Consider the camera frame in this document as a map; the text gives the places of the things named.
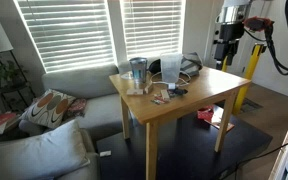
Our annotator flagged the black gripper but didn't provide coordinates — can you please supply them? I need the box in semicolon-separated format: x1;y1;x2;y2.
213;22;246;71

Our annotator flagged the yellow tripod stand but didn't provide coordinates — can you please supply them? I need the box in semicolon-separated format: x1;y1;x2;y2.
220;42;269;116

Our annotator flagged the blue white striped cloth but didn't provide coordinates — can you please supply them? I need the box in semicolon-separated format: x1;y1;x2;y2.
179;51;204;78

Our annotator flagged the light wooden table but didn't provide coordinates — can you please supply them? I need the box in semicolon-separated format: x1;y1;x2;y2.
108;65;253;180

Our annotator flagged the patterned door mat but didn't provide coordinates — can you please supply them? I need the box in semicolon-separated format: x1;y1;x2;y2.
215;97;265;115

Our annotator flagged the small black object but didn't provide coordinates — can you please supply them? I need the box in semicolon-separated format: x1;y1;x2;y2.
168;87;189;98

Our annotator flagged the red box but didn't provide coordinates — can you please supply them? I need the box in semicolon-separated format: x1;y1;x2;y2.
197;105;216;122

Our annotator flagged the orange flat book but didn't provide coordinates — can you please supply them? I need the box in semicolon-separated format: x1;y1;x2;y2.
203;104;236;133

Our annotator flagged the long wooden block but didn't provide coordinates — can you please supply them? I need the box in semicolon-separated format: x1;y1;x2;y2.
160;88;171;102

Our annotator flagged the narrow white window blind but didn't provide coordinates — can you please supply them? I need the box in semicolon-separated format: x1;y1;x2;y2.
118;0;187;61

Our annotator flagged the small red green item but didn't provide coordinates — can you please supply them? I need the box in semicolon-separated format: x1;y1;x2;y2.
150;94;167;106

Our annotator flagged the clear glass jar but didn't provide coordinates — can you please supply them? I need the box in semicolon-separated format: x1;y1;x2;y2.
128;57;149;85

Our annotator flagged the flat wooden block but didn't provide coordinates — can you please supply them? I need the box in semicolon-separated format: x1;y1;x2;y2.
126;87;145;97

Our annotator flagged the white round disc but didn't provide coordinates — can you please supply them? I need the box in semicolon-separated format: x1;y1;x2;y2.
120;72;134;81

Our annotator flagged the dark blue rug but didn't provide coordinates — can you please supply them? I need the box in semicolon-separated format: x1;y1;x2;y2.
95;104;274;180

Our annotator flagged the grey sectional sofa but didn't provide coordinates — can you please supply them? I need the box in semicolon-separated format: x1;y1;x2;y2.
0;64;136;180

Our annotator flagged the small white box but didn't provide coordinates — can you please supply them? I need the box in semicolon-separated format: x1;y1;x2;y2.
98;150;113;158

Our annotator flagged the red patterned cloth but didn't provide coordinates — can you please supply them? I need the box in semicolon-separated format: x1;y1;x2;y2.
65;97;89;119

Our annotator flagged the wide white window blind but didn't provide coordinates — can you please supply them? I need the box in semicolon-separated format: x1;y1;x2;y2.
12;0;116;74

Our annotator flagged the pillow with oval pattern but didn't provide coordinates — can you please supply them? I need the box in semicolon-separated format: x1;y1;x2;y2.
19;88;78;131

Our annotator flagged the black metal shelf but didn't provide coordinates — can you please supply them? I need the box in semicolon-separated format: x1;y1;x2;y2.
0;49;38;113

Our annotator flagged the plain light pillow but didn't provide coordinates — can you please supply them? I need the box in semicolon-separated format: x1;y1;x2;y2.
0;118;92;180

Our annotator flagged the green house plant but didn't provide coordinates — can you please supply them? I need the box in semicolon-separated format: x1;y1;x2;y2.
0;59;29;90

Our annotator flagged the red black wrist camera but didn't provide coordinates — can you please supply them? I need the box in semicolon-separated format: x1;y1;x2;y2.
243;15;276;33

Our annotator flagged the white charger cable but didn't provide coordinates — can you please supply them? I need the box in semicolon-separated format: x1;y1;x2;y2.
149;70;192;90

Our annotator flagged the thick black robot cable bundle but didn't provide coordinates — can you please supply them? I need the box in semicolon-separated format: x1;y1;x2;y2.
243;0;288;76

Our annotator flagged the thin black cable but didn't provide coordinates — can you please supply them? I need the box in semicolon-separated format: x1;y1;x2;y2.
217;131;288;180

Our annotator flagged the white metal frame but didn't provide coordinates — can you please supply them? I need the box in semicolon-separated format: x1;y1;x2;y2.
268;128;288;180

